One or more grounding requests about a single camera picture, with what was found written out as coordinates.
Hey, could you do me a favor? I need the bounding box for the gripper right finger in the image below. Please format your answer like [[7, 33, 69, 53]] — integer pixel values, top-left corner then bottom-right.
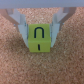
[[50, 7, 80, 42]]

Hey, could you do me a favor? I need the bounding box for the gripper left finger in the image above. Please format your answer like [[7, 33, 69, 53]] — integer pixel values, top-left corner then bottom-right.
[[4, 7, 30, 46]]

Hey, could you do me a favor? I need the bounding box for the yellow block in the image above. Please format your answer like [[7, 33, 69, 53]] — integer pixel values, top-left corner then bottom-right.
[[26, 22, 54, 54]]

